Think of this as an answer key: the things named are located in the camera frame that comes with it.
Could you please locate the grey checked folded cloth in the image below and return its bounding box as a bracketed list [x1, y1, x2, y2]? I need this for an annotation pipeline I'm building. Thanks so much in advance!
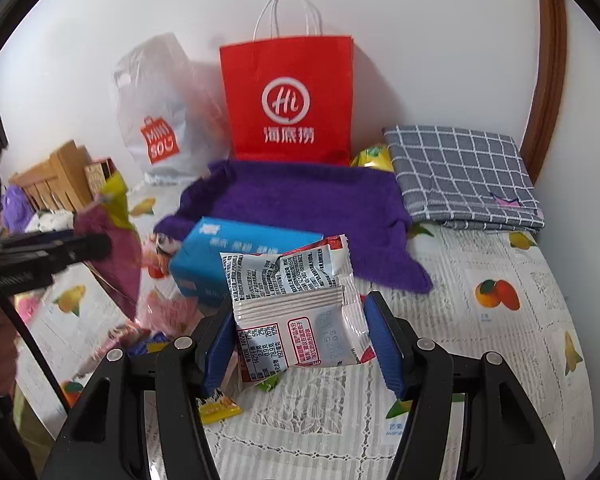
[384, 125, 545, 232]

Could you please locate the red paper shopping bag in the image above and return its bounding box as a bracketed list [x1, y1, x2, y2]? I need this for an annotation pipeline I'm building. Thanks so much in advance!
[218, 0, 356, 167]

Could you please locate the small yellow snack packet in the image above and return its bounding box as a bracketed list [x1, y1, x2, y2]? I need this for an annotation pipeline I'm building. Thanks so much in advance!
[197, 389, 242, 425]

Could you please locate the purple plush object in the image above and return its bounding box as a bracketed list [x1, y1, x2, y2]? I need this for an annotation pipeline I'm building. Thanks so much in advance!
[2, 184, 34, 234]

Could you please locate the black cable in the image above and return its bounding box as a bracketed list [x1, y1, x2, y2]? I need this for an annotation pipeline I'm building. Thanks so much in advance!
[0, 288, 74, 415]

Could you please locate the brown wooden door frame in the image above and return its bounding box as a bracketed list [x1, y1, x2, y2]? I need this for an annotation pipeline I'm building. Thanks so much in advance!
[520, 0, 568, 182]

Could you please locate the wooden furniture piece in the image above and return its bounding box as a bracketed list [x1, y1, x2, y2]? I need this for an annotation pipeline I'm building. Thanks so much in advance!
[8, 140, 117, 212]

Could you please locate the purple towel cloth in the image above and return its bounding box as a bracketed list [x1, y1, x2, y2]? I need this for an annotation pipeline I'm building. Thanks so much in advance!
[154, 159, 432, 294]

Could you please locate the white Miniso plastic bag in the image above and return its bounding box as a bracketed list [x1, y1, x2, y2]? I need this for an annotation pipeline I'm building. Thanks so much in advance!
[112, 32, 230, 184]

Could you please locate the white red snack packet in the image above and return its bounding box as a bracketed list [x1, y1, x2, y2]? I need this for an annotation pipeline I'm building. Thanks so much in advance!
[221, 234, 375, 384]

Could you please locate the magenta yellow snack bag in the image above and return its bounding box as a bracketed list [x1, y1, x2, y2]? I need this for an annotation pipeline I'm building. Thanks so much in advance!
[73, 171, 142, 320]

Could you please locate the yellow snack bag behind towel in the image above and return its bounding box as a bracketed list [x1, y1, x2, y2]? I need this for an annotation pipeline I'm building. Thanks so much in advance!
[350, 143, 393, 172]

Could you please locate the blue tissue pack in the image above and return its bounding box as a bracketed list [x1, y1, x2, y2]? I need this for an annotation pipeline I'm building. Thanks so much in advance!
[169, 217, 323, 307]

